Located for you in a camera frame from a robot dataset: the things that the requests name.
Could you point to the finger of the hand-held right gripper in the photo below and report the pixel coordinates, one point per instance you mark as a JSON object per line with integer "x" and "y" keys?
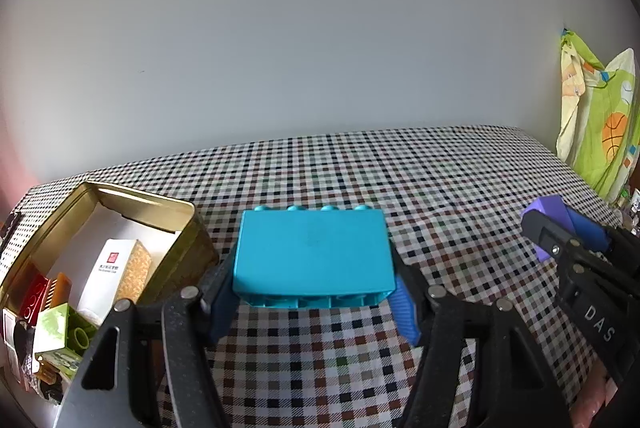
{"x": 590, "y": 233}
{"x": 547, "y": 233}

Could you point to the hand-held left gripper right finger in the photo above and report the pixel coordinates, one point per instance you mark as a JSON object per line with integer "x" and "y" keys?
{"x": 405, "y": 313}

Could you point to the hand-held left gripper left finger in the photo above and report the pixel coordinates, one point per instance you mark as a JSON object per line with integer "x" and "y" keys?
{"x": 220, "y": 310}

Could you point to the purple building block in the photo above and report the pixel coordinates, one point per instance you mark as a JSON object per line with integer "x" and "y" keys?
{"x": 550, "y": 207}

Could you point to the gold metal tin box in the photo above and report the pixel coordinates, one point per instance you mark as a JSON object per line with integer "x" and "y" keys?
{"x": 185, "y": 253}

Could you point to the teal building block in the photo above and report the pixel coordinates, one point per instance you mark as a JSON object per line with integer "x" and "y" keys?
{"x": 310, "y": 258}

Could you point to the white box with cork side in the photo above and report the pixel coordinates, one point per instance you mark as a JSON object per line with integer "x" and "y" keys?
{"x": 107, "y": 273}

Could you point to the copper framed case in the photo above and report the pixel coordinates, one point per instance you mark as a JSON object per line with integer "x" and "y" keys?
{"x": 61, "y": 290}

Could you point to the green building block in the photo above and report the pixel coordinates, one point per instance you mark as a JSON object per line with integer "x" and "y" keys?
{"x": 60, "y": 325}

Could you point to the clear tissue pack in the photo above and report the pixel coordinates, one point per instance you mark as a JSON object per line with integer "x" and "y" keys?
{"x": 62, "y": 358}

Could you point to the red building block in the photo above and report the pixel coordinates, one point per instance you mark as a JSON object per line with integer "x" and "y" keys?
{"x": 35, "y": 300}

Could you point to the black studded block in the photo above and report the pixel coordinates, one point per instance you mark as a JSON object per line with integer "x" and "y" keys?
{"x": 22, "y": 348}

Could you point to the white charger plug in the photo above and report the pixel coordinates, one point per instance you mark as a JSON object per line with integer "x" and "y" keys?
{"x": 9, "y": 330}

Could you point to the person's right hand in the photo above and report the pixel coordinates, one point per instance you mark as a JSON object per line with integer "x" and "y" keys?
{"x": 595, "y": 398}

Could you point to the checkered tablecloth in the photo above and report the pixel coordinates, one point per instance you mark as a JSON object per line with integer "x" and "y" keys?
{"x": 350, "y": 358}

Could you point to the green printed hanging cloth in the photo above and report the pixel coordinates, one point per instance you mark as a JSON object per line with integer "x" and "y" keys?
{"x": 600, "y": 128}

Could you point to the black flat phone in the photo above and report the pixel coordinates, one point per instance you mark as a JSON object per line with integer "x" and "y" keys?
{"x": 9, "y": 230}

